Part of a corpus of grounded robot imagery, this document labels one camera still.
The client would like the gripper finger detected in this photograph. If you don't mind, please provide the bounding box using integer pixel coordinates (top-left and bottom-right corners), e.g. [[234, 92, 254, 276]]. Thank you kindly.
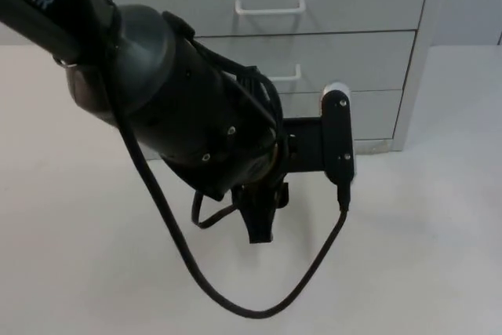
[[234, 190, 277, 245]]

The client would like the grey chest of drawers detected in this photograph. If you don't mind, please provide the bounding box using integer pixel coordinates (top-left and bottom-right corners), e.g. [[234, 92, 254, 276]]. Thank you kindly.
[[83, 0, 446, 152]]

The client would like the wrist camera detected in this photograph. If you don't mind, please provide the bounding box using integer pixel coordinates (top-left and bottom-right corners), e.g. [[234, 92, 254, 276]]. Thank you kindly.
[[320, 82, 358, 188]]

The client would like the short black cable loop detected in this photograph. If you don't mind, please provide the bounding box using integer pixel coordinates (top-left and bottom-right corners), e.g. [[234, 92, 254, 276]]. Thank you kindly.
[[190, 190, 238, 231]]

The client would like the long black cable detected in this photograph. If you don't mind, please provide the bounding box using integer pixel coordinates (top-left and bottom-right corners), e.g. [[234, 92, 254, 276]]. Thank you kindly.
[[104, 9, 351, 319]]

